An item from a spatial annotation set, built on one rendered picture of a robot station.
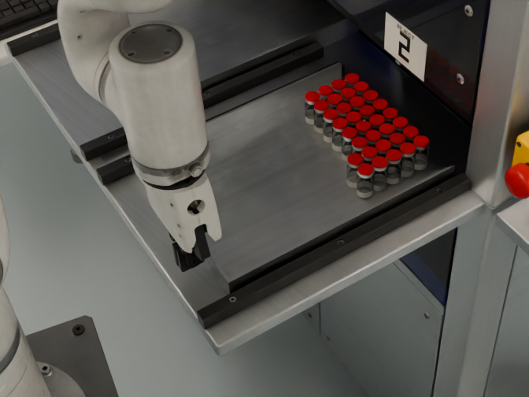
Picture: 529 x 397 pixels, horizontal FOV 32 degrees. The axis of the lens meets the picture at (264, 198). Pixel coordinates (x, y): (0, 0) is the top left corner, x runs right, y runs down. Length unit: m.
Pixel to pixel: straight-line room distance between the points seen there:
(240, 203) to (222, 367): 0.94
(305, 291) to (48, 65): 0.60
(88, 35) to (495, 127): 0.49
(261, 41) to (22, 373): 0.73
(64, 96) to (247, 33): 0.30
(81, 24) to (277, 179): 0.42
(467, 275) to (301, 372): 0.82
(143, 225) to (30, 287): 1.16
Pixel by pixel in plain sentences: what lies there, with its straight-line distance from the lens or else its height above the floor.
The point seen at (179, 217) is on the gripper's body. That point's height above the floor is 1.04.
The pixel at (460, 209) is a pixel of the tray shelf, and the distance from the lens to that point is 1.23.
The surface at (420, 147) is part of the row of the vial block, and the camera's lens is 1.24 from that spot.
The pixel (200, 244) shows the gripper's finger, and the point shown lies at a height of 0.99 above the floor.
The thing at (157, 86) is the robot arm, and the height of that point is 1.22.
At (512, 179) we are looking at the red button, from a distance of 1.10.
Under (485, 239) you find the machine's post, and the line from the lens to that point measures 1.28.
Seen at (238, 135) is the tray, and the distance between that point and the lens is 1.32.
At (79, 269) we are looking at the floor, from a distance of 2.36.
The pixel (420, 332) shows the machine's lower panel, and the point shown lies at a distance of 1.59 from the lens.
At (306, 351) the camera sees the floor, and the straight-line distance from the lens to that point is 2.14.
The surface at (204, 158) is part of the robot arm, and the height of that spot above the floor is 1.10.
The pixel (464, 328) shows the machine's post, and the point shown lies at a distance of 1.46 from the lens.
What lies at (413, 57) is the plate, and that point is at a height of 1.02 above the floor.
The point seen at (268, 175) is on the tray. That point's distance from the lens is 1.26.
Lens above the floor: 1.79
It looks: 47 degrees down
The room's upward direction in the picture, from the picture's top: 5 degrees counter-clockwise
